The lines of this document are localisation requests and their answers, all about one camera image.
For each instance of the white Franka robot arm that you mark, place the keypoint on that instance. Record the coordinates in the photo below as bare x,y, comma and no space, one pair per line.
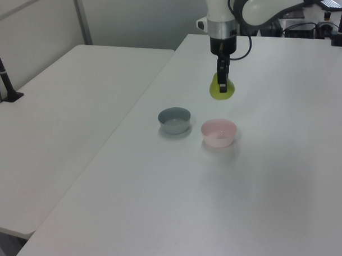
218,8

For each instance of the black electronics box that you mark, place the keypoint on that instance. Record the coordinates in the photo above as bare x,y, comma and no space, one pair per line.
299,31

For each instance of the grey plastic bowl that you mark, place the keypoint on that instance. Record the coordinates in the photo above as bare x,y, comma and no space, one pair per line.
174,122

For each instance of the grey metal frame post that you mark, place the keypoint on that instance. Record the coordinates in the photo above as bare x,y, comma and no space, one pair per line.
82,21

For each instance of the black clamp stand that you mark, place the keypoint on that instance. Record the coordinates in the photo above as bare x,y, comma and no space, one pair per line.
340,29

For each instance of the pink plastic bowl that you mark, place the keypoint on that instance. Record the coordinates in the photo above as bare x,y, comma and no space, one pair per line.
219,133

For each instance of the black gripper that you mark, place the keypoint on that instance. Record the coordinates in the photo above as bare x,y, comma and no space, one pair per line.
223,44

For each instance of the green pear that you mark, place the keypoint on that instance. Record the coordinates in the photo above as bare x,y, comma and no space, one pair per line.
215,93

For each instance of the black camera stand pole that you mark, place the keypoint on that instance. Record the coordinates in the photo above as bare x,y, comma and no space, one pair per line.
3,75

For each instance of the white side table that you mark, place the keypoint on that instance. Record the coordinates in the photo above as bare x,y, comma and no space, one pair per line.
61,123

